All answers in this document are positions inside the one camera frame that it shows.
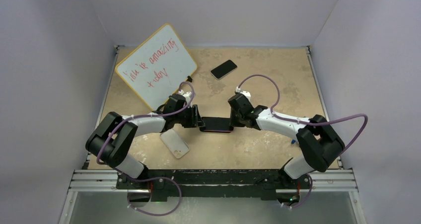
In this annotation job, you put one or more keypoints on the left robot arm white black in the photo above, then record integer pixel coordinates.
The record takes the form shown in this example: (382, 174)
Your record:
(112, 139)

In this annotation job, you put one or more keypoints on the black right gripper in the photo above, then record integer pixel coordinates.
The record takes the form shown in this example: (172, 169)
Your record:
(233, 122)

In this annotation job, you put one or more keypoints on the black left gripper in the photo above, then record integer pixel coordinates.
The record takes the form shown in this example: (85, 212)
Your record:
(195, 120)

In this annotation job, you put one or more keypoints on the black phone case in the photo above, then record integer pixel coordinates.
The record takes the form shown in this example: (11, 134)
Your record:
(217, 123)

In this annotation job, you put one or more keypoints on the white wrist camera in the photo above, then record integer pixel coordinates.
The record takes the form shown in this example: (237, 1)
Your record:
(187, 95)
(244, 92)

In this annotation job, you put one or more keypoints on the black phone far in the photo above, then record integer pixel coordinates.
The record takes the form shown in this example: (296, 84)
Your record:
(223, 69)

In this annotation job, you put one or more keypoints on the white phone case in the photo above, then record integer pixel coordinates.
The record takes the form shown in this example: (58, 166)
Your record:
(176, 145)

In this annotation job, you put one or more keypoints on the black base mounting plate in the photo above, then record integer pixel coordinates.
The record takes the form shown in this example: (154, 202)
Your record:
(265, 184)

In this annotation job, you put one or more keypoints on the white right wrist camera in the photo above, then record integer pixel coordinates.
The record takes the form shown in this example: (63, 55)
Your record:
(244, 92)

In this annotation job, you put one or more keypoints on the purple phone black screen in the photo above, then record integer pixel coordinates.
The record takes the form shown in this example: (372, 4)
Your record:
(216, 131)

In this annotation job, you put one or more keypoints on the aluminium frame rail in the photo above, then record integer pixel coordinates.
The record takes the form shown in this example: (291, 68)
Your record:
(97, 180)

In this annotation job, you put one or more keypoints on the white board yellow frame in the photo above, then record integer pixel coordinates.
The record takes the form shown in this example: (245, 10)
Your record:
(155, 69)

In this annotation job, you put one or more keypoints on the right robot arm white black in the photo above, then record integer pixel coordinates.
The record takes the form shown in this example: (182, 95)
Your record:
(320, 144)

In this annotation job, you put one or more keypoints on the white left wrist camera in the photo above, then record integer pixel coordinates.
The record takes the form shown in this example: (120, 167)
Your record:
(187, 95)

